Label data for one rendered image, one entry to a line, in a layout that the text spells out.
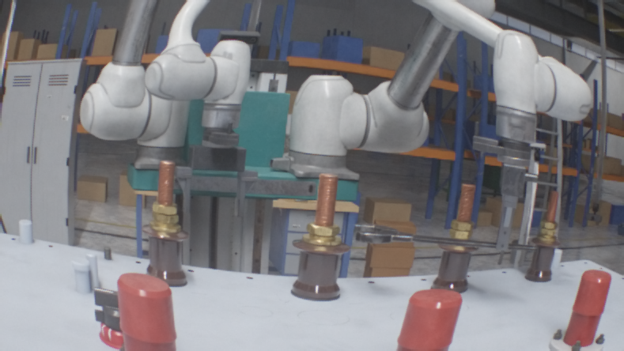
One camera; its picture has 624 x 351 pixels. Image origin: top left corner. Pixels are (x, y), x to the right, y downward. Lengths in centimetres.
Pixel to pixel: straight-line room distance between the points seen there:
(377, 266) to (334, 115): 414
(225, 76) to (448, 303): 91
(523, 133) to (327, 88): 93
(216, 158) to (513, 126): 74
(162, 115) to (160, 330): 113
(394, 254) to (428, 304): 525
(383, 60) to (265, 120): 750
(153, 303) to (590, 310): 63
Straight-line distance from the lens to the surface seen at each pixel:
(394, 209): 956
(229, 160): 155
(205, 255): 210
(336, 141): 191
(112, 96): 162
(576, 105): 119
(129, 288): 65
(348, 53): 915
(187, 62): 142
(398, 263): 600
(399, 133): 195
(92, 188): 898
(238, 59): 151
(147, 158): 176
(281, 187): 186
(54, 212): 575
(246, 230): 207
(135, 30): 164
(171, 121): 175
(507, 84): 108
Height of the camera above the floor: 170
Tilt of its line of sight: 7 degrees down
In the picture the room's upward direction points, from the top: 6 degrees clockwise
